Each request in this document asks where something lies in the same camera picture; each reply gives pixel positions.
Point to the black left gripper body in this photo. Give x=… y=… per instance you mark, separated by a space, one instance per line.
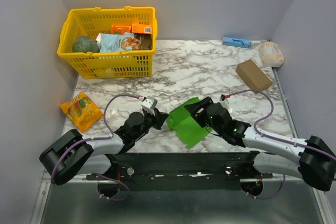
x=149 y=120

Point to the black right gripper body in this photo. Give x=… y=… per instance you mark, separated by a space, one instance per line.
x=200 y=108

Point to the green paper box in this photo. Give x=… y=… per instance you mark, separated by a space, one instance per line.
x=187 y=129

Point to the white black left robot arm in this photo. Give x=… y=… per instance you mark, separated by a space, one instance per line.
x=65 y=157

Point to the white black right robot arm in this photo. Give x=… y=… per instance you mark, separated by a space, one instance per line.
x=310 y=160

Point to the brown cardboard box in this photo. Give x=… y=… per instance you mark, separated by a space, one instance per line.
x=253 y=76

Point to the light blue carton box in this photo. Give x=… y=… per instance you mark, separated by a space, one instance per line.
x=235 y=42

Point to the orange barcode box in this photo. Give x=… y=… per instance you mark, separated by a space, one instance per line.
x=138 y=28

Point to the orange snack box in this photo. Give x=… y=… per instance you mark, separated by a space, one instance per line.
x=120 y=30

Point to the orange candy bag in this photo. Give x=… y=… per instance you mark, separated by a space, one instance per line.
x=82 y=111

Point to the yellow plastic shopping basket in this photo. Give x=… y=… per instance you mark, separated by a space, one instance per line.
x=93 y=21

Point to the light blue snack pouch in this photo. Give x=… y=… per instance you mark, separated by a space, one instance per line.
x=117 y=43

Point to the beige wrapped paper bag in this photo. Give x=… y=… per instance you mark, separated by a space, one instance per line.
x=271 y=55

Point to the green round melon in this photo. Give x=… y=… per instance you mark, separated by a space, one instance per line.
x=85 y=44

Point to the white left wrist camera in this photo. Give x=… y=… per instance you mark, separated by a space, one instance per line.
x=148 y=104

